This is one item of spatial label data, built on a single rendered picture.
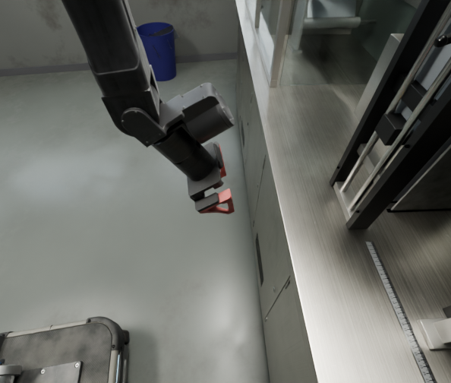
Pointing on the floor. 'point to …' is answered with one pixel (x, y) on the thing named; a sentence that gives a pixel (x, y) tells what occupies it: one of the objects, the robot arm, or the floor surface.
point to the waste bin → (159, 49)
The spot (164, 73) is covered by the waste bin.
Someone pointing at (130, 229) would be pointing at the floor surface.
